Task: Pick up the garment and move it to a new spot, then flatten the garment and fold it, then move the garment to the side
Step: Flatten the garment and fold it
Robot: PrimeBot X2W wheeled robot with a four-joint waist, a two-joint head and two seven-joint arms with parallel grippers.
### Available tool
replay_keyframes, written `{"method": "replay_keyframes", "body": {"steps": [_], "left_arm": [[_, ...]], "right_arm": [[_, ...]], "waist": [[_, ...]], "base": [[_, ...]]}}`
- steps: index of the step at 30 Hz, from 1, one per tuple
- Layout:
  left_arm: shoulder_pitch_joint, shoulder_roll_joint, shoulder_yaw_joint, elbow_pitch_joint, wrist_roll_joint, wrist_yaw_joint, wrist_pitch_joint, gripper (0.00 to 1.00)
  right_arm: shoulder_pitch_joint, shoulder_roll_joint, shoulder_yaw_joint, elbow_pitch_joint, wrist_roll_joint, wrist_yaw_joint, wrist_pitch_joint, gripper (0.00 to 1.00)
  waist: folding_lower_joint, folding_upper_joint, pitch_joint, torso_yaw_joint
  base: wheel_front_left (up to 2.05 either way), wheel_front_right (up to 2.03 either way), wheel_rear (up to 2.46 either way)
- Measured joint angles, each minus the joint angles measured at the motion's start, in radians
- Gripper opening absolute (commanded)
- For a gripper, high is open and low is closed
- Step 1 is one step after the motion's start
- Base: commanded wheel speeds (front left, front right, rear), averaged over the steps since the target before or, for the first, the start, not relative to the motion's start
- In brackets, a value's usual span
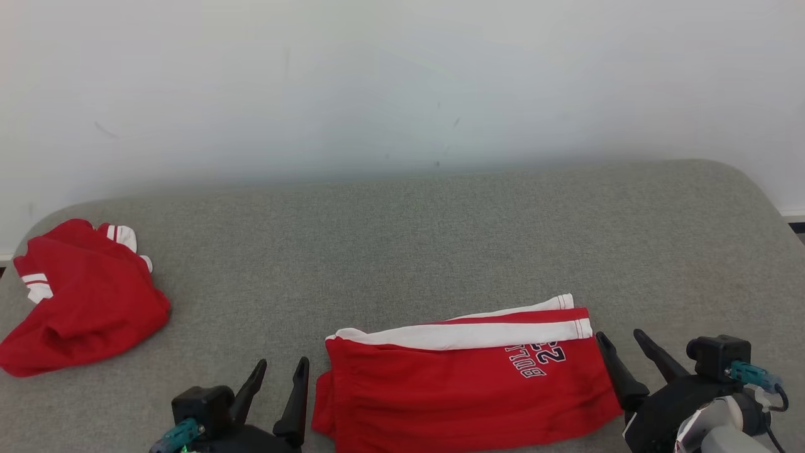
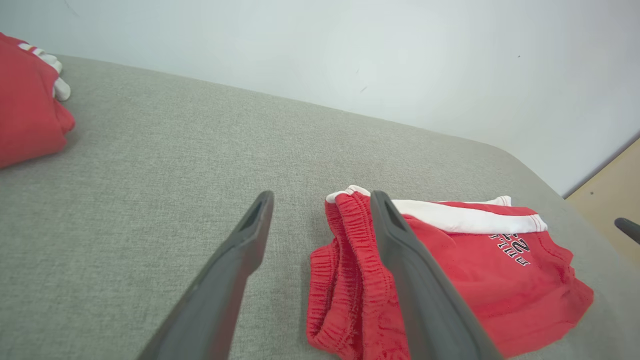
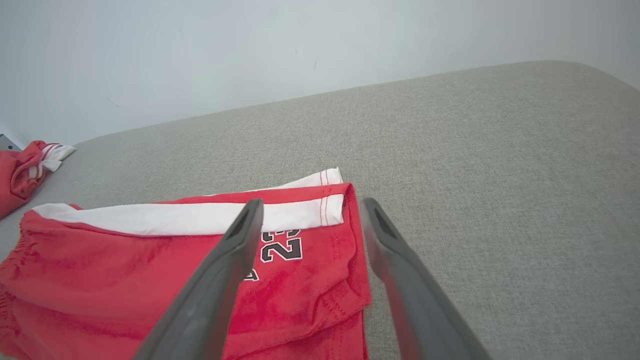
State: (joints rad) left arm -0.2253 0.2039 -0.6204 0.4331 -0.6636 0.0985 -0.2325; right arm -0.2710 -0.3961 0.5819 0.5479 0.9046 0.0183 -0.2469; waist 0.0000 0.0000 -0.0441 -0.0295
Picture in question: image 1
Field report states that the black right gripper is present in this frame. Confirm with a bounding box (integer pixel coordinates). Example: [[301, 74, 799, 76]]
[[595, 328, 744, 453]]

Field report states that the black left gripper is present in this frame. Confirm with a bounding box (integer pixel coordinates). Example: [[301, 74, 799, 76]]
[[186, 357, 310, 453]]

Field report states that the red shorts white trim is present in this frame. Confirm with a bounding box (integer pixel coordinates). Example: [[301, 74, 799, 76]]
[[311, 293, 623, 453]]

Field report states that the red Bulls 23 jersey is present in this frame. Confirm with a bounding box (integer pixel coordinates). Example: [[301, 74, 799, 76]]
[[0, 218, 172, 378]]

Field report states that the black cable teal connector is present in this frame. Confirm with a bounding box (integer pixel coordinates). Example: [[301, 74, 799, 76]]
[[150, 418, 206, 453], [724, 361, 791, 453]]

